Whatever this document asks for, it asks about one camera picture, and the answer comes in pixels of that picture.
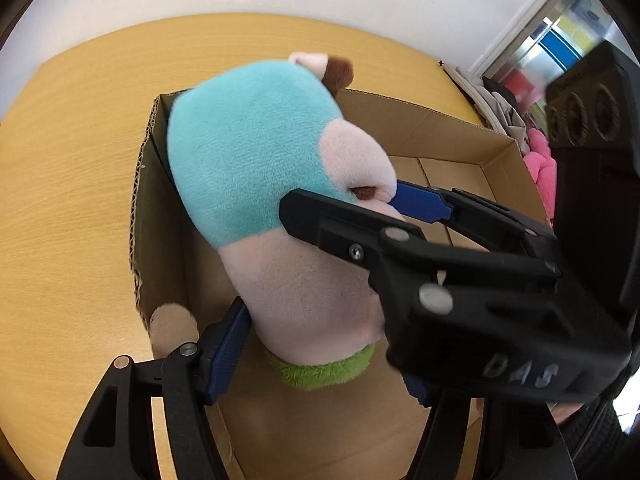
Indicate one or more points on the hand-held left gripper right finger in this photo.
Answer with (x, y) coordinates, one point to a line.
(416, 392)

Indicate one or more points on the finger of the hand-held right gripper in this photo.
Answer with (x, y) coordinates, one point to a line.
(420, 200)
(325, 220)

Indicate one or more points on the glass door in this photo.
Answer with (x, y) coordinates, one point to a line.
(555, 35)

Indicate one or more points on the teal and pink plush toy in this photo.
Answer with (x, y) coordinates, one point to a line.
(240, 150)

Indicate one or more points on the pile of pale clothes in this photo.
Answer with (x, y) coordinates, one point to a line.
(495, 110)

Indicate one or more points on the person's right forearm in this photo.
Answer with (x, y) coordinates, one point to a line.
(595, 435)

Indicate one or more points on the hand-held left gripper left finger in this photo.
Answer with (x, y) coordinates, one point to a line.
(227, 355)

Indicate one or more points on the pink garment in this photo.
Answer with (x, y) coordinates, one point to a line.
(542, 170)

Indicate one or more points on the cardboard box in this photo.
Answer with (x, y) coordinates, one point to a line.
(450, 135)

